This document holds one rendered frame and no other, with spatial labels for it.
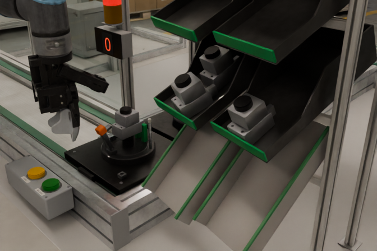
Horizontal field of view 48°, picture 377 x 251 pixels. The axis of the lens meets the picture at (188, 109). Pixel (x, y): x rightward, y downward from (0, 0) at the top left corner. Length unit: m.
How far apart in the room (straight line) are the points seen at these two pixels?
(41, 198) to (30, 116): 0.54
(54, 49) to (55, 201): 0.35
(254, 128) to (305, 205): 0.50
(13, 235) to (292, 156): 0.66
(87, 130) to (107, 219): 0.48
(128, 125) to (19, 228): 0.35
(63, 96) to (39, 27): 0.15
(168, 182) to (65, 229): 0.29
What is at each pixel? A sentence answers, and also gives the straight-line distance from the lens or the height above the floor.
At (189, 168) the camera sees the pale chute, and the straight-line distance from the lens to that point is 0.89.
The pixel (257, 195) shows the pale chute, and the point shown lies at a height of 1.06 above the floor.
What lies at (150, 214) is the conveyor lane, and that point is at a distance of 1.02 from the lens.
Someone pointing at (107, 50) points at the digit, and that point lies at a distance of 1.23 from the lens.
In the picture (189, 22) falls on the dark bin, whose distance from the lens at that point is 0.75.
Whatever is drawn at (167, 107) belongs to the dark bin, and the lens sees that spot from 0.80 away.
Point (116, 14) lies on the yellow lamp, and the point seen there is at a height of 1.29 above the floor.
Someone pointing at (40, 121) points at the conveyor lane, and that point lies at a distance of 1.47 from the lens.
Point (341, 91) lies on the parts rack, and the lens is 0.71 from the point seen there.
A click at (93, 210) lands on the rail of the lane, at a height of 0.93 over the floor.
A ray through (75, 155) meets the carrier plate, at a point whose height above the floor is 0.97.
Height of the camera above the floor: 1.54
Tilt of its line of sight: 25 degrees down
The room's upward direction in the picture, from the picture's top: straight up
